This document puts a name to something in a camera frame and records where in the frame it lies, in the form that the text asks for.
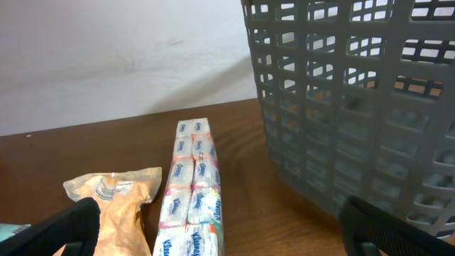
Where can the grey plastic basket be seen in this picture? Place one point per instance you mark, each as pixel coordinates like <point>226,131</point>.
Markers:
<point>357,99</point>

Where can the teal snack packet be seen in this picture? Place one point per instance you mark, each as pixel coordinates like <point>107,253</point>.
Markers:
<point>9,230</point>

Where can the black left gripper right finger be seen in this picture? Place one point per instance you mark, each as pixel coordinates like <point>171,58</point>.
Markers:
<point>367,230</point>

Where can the tan vacuum food pouch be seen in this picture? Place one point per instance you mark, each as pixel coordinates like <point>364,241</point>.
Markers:
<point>119,197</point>

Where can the Kleenex tissue multipack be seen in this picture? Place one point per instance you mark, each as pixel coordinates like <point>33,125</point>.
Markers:
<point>191,217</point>

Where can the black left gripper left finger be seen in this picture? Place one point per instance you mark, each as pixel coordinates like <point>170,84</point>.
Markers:
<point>75,230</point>

